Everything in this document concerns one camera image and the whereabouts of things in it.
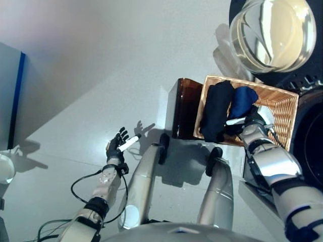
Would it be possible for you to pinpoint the black left robot foot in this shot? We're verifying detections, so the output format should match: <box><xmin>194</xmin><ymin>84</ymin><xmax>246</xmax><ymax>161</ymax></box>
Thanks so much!
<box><xmin>159</xmin><ymin>133</ymin><xmax>171</xmax><ymax>165</ymax></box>

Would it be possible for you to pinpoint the rectangular wicker laundry basket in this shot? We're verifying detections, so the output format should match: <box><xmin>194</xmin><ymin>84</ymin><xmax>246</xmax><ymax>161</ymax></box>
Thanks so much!
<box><xmin>192</xmin><ymin>74</ymin><xmax>300</xmax><ymax>152</ymax></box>

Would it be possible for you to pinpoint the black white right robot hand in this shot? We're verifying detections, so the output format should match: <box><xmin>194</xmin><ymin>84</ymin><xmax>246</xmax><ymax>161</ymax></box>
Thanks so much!
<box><xmin>226</xmin><ymin>106</ymin><xmax>276</xmax><ymax>130</ymax></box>

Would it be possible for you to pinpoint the white round lamp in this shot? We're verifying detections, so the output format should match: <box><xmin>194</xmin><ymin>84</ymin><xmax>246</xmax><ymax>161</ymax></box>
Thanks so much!
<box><xmin>0</xmin><ymin>144</ymin><xmax>21</xmax><ymax>184</ymax></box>

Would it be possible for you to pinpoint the round glass washing machine door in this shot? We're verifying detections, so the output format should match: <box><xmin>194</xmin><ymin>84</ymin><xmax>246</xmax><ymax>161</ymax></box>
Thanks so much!
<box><xmin>227</xmin><ymin>0</ymin><xmax>323</xmax><ymax>89</ymax></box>

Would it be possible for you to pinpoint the silver robot torso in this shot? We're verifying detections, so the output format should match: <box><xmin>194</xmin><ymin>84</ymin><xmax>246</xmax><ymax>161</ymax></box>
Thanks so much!
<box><xmin>100</xmin><ymin>221</ymin><xmax>286</xmax><ymax>242</ymax></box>

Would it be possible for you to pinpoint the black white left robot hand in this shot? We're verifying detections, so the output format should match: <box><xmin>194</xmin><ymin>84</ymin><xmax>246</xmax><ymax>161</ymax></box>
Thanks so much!
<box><xmin>105</xmin><ymin>126</ymin><xmax>142</xmax><ymax>166</ymax></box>

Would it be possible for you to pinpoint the white looped floor cable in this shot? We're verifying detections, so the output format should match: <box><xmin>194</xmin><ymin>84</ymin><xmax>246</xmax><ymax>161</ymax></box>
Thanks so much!
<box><xmin>127</xmin><ymin>147</ymin><xmax>145</xmax><ymax>162</ymax></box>

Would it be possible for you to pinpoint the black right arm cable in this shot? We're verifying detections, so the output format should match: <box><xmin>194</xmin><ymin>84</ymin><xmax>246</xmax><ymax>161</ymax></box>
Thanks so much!
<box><xmin>266</xmin><ymin>127</ymin><xmax>281</xmax><ymax>147</ymax></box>

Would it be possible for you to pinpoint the black garment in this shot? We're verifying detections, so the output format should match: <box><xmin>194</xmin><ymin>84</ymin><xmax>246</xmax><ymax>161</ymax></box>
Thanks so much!
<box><xmin>199</xmin><ymin>80</ymin><xmax>234</xmax><ymax>143</ymax></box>

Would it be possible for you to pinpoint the black right robot foot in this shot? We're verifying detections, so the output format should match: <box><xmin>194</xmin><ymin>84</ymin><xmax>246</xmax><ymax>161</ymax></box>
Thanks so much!
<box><xmin>205</xmin><ymin>146</ymin><xmax>224</xmax><ymax>177</ymax></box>

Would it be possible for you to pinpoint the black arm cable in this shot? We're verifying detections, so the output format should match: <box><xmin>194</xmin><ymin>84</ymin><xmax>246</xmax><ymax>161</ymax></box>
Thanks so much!
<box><xmin>71</xmin><ymin>169</ymin><xmax>130</xmax><ymax>225</ymax></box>
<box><xmin>266</xmin><ymin>127</ymin><xmax>281</xmax><ymax>147</ymax></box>

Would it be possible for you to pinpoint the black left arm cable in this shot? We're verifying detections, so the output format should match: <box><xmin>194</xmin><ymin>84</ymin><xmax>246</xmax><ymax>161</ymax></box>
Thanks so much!
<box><xmin>71</xmin><ymin>169</ymin><xmax>130</xmax><ymax>225</ymax></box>

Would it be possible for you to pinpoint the amber translucent acrylic stool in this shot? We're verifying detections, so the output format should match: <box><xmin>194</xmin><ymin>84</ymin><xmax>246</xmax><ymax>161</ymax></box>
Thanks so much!
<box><xmin>165</xmin><ymin>78</ymin><xmax>204</xmax><ymax>140</ymax></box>

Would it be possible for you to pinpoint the black robot foot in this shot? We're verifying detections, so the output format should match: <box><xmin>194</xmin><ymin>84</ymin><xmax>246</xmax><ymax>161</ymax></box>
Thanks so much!
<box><xmin>159</xmin><ymin>133</ymin><xmax>171</xmax><ymax>165</ymax></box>
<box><xmin>205</xmin><ymin>146</ymin><xmax>224</xmax><ymax>177</ymax></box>

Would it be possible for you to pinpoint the blue garment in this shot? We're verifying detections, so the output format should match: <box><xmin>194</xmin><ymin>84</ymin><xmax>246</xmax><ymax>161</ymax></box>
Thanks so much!
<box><xmin>223</xmin><ymin>86</ymin><xmax>259</xmax><ymax>137</ymax></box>

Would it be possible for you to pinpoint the silver right robot leg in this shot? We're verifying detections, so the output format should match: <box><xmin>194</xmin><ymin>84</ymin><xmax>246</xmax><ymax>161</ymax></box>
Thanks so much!
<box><xmin>196</xmin><ymin>157</ymin><xmax>234</xmax><ymax>230</ymax></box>

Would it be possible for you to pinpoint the dark baseboard strip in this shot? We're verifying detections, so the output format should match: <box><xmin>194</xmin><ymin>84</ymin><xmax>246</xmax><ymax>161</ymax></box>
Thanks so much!
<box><xmin>7</xmin><ymin>50</ymin><xmax>27</xmax><ymax>150</ymax></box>

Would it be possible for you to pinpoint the grey front-load washing machine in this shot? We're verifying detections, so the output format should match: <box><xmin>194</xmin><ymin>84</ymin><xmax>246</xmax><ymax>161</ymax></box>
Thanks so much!
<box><xmin>238</xmin><ymin>75</ymin><xmax>323</xmax><ymax>227</ymax></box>

